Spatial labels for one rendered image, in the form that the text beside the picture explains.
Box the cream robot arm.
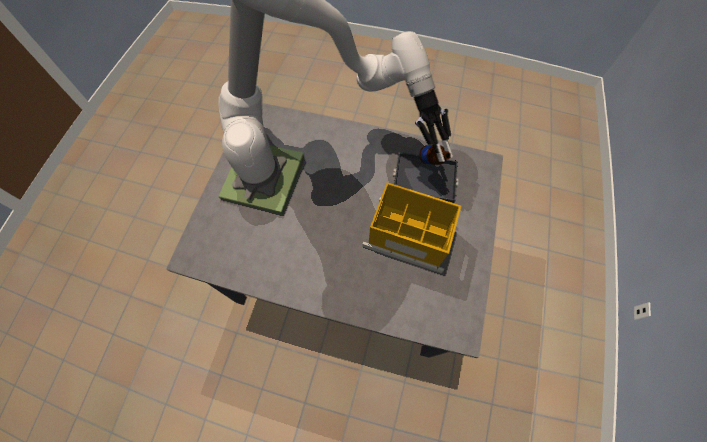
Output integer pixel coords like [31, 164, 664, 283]
[219, 0, 435, 200]

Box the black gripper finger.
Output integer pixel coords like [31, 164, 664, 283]
[434, 109, 453, 158]
[415, 113, 444, 162]

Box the orange and blue bottle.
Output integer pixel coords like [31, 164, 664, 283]
[419, 145, 451, 165]

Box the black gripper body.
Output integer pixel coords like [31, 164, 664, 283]
[414, 90, 441, 124]

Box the yellow-brown crate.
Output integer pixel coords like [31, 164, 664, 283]
[369, 183, 461, 267]

